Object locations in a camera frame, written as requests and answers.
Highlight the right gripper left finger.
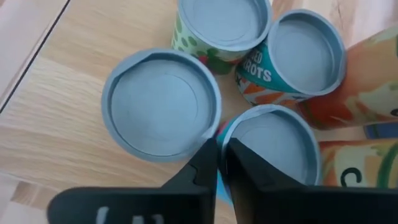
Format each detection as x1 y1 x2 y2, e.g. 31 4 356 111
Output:
46 138 218 224

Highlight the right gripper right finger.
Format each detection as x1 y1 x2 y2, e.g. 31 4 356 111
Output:
224 138 398 224

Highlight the grey can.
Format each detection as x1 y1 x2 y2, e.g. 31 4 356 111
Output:
216 104 322 206

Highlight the large can with pale lid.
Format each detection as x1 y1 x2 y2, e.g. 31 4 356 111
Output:
101 47 223 163

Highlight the mandarin oranges can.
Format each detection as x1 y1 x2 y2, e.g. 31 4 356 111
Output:
318 138 398 189

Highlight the teal sliced carrots can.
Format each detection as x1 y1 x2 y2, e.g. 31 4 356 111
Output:
234 8 347 108

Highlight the tall orange labelled can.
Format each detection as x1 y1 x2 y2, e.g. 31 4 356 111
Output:
297 26 398 131

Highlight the green peas can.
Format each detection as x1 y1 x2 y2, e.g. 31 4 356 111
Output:
170 0 274 75

